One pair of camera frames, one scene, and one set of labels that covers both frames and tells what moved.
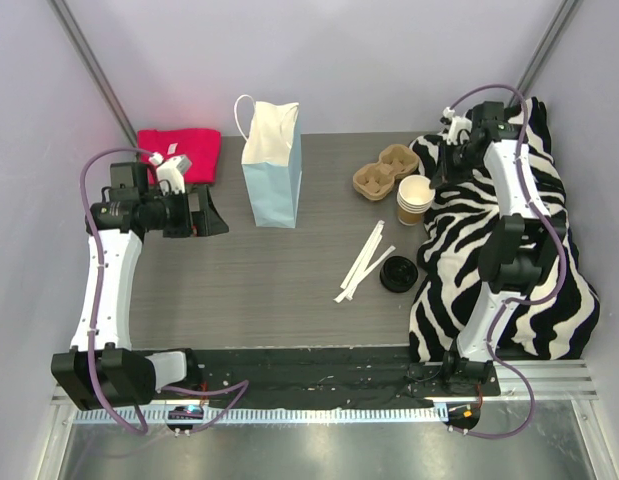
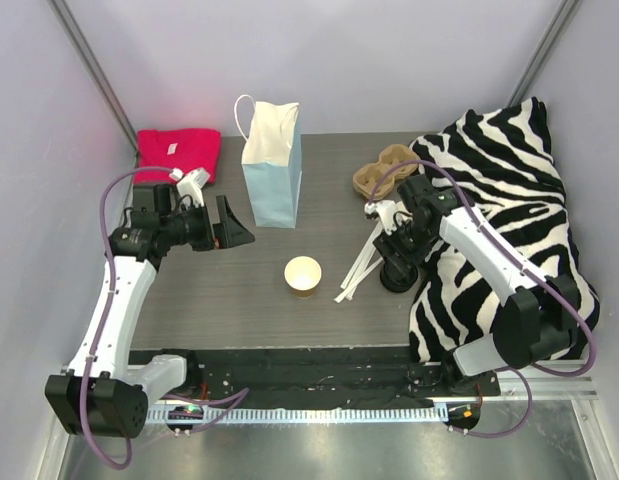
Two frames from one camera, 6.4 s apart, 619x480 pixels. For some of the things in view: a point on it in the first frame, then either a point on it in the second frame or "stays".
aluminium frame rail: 549,379 stays
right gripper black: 452,163 → 398,267
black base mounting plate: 328,379 stays
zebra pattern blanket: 560,319 stays
